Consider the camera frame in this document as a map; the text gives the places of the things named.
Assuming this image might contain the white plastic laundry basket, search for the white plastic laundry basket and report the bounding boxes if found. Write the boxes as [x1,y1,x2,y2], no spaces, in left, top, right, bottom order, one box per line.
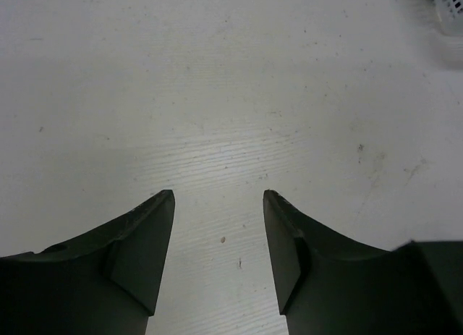
[434,0,462,36]

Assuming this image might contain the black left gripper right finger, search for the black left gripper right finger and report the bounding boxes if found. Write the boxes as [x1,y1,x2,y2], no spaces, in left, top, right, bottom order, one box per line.
[263,190,462,334]

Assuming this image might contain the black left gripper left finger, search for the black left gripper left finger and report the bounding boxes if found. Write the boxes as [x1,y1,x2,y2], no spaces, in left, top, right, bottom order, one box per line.
[1,190,175,334]

